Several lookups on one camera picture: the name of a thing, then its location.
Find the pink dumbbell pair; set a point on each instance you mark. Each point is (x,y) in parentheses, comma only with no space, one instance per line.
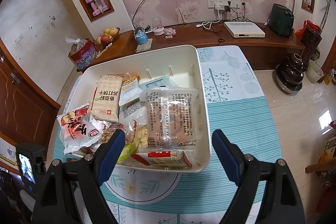
(98,6)

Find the teal striped table runner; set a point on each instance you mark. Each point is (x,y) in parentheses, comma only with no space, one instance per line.
(248,123)

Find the green pineapple cake packet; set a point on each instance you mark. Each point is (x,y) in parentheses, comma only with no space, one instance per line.
(128,150)

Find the silver white snack bag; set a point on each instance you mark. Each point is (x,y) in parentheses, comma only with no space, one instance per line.
(76,129)

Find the black camera with screen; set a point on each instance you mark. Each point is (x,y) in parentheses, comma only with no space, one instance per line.
(31,164)

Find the brown wooden door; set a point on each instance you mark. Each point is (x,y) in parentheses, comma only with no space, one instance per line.
(28,114)

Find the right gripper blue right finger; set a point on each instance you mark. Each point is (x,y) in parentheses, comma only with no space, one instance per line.
(281,202)

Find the round nut cake packet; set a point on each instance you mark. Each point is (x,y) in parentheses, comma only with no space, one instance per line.
(109,131)

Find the beige wafer bar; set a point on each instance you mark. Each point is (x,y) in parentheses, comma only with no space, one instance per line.
(105,105)

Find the floral tablecloth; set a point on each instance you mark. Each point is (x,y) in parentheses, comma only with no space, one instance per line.
(226,76)

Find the clear bag printed wafers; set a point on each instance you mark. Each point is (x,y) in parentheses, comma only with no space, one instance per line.
(171,114)

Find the blue teapot ornament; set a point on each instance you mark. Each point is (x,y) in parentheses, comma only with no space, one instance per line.
(140,35)

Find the orange white oats bar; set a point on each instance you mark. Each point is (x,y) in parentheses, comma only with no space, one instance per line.
(130,91)

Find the fruit bowl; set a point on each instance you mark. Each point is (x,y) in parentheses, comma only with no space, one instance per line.
(108,36)

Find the clear pack yellow puffs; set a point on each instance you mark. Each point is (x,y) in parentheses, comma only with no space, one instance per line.
(137,133)

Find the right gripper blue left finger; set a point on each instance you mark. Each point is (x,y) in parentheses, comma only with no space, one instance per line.
(56,202)

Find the white set-top box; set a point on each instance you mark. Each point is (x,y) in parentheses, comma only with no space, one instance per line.
(244,30)

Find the red striped Lipo packet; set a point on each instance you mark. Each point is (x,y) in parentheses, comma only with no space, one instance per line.
(164,159)

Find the white bucket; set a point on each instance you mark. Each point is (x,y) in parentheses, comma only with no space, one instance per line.
(314,72)

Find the white plastic storage bin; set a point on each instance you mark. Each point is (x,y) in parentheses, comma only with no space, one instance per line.
(182,65)

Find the wall power outlet strip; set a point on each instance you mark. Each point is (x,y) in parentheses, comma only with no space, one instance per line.
(221,4)

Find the wooden tv cabinet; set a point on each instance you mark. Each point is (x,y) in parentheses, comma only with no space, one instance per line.
(261,53)

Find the bread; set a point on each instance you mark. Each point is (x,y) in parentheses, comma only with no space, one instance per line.
(163,81)

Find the pink ornament on cabinet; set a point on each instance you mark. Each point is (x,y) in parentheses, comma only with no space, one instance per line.
(158,29)

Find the large white biscuit package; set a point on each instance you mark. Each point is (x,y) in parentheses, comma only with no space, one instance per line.
(134,108)

